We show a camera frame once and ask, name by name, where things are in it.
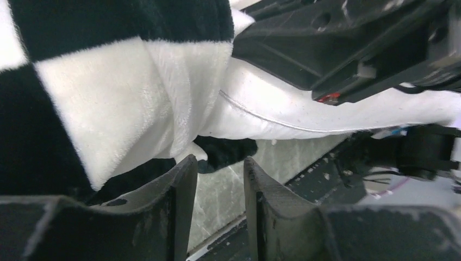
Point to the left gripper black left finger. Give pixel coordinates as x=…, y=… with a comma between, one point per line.
x=150, y=223

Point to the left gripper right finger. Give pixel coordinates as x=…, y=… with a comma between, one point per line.
x=380, y=232

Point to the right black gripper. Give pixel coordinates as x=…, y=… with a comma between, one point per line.
x=347, y=51

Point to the black white checkered pillowcase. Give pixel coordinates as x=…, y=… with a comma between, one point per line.
x=93, y=89

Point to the white pillow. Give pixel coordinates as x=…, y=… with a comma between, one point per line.
x=257, y=105

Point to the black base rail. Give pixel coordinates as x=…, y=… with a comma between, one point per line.
x=282, y=221

